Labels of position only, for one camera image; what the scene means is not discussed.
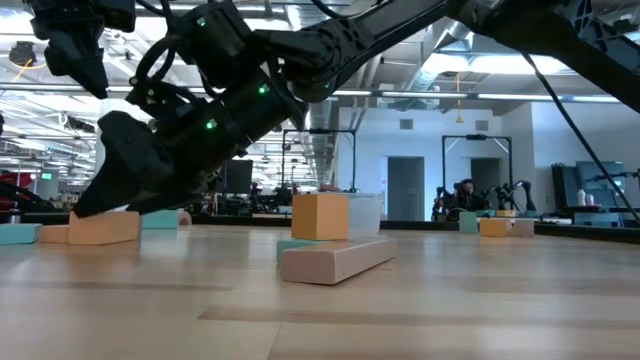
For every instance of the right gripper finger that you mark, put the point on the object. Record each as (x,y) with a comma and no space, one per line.
(130,160)
(175,197)

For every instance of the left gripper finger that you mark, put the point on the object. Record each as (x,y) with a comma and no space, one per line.
(80,62)

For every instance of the natural wood arch block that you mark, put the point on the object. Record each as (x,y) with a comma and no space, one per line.
(185,218)

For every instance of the teal rectangular block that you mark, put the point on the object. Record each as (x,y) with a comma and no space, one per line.
(17,234)
(160,220)
(468,222)
(290,246)

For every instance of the orange cube block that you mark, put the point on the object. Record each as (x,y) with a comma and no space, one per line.
(320,217)

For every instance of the long natural wood block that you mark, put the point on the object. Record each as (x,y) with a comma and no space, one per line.
(335,260)

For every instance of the natural wood cube block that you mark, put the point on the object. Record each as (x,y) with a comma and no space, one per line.
(521,227)

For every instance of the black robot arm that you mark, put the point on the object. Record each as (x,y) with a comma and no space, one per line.
(525,192)

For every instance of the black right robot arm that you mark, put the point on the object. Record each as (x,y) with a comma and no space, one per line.
(380,30)

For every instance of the black computer monitor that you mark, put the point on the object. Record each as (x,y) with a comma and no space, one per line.
(239,176)

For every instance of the black ceiling dome unit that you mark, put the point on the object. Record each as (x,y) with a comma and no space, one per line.
(22,52)

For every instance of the red machine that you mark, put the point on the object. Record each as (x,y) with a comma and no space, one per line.
(15,180)

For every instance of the clear plastic bin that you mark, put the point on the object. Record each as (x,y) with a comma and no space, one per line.
(365,215)

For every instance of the grey door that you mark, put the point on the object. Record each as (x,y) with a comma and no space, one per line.
(406,190)
(485,175)

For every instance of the long ceiling light bar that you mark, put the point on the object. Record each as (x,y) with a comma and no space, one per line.
(425,94)

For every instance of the person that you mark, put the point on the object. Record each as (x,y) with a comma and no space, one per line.
(467,197)

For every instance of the small teal box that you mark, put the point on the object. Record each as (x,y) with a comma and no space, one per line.
(485,213)

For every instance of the small orange box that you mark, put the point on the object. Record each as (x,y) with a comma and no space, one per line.
(506,213)

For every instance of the white bottle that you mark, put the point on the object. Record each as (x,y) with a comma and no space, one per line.
(581,197)

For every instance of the pale pink bottle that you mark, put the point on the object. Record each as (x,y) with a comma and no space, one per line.
(590,200)

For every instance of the grey wall vent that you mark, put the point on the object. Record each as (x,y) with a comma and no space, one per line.
(406,124)
(481,125)

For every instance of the black metal rig frame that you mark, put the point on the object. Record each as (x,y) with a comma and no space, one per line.
(476,136)

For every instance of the dark wall screen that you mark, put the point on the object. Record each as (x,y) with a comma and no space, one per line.
(600,175)

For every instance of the black metal table frame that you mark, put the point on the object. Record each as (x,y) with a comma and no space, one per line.
(590,234)

